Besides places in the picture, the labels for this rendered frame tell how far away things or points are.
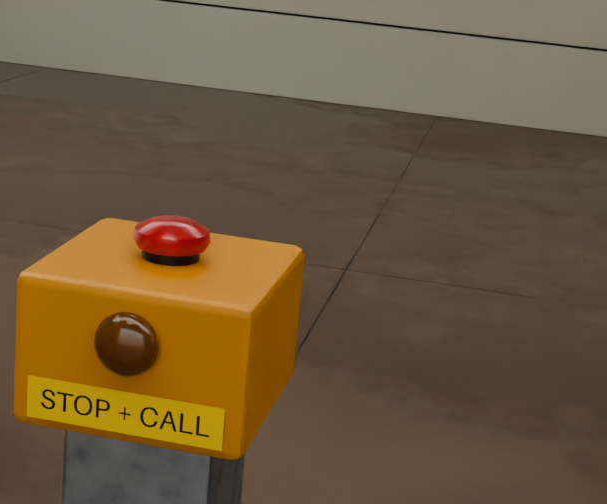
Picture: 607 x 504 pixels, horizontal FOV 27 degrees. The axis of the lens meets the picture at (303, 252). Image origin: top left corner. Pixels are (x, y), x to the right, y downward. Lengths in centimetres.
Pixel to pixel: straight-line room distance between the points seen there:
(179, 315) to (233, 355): 3
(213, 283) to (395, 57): 691
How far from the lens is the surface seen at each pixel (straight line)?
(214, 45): 771
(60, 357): 62
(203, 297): 59
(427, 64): 749
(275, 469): 286
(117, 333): 59
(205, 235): 64
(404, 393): 334
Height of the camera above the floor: 127
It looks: 17 degrees down
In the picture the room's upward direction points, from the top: 5 degrees clockwise
